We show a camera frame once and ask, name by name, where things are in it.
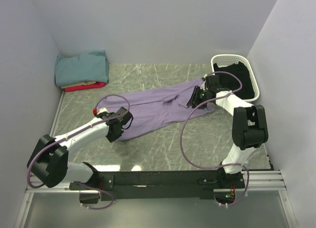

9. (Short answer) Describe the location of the folded pink t shirt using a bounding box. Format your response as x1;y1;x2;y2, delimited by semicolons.
65;82;107;92

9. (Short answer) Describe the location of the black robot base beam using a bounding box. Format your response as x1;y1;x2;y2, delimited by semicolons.
69;170;245;205

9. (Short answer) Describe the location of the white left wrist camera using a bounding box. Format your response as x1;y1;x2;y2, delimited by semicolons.
93;107;108;118

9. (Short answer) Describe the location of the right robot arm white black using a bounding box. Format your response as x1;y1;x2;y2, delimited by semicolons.
187;71;269;188

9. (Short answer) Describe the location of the white plastic laundry basket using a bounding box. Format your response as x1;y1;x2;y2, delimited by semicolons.
210;54;260;102

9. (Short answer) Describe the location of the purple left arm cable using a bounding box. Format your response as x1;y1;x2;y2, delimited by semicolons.
26;94;131;210

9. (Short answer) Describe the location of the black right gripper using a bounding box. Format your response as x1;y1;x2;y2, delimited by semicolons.
186;86;209;110

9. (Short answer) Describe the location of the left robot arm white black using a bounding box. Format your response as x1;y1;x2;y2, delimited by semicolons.
27;107;133;190

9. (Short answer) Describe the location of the purple t shirt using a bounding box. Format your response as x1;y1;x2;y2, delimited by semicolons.
96;78;214;141

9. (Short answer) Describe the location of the black t shirt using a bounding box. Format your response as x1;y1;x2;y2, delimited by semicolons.
213;62;255;100

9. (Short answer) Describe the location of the aluminium frame rail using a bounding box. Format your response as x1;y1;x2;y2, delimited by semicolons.
14;92;297;228

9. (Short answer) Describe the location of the folded tan t shirt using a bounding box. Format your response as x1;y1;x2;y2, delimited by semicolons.
61;81;96;89

